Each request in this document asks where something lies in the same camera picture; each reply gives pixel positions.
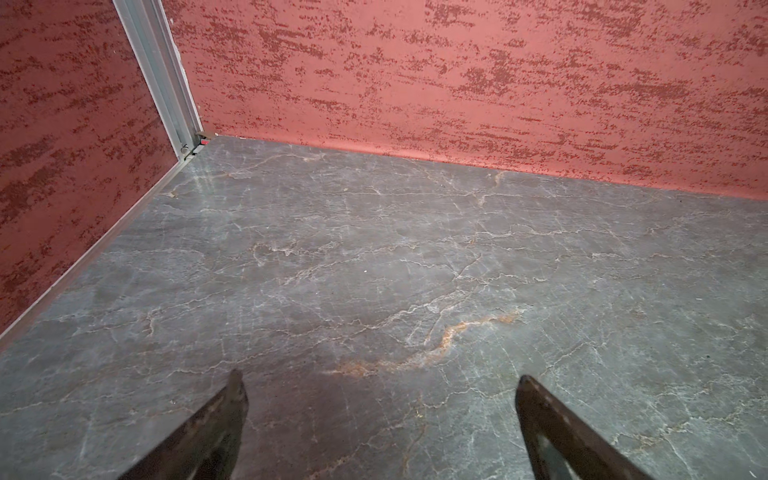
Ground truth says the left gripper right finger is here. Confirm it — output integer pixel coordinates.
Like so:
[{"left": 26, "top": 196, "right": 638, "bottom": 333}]
[{"left": 515, "top": 375, "right": 650, "bottom": 479}]

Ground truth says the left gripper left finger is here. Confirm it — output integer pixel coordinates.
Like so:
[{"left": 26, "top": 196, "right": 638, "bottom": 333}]
[{"left": 120, "top": 369, "right": 249, "bottom": 479}]

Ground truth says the left aluminium corner post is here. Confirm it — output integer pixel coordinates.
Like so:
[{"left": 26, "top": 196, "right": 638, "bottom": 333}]
[{"left": 112, "top": 0, "right": 205, "bottom": 160}]

